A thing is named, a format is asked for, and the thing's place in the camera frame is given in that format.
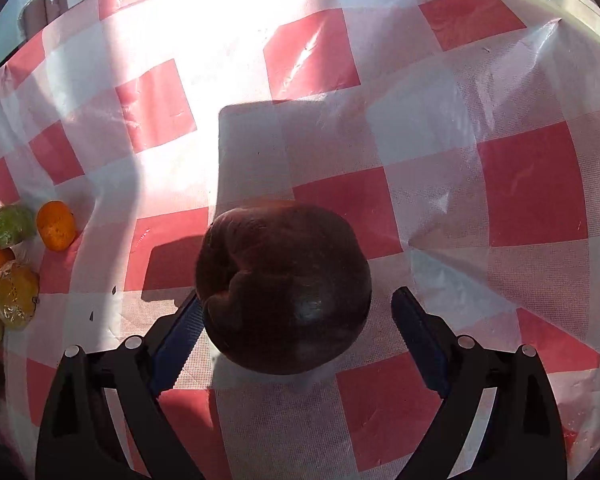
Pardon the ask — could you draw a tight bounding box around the red white checkered tablecloth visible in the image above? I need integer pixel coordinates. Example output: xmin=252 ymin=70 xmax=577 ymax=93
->
xmin=0 ymin=0 xmax=600 ymax=479

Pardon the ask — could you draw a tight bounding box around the large dark red apple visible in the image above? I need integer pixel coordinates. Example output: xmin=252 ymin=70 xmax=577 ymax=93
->
xmin=195 ymin=202 xmax=372 ymax=375

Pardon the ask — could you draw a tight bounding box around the yellow apple half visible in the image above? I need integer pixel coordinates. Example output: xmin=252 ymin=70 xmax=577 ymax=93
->
xmin=0 ymin=260 xmax=40 ymax=330

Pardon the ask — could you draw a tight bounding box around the green apple half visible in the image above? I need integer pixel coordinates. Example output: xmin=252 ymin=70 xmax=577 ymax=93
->
xmin=0 ymin=204 xmax=36 ymax=249

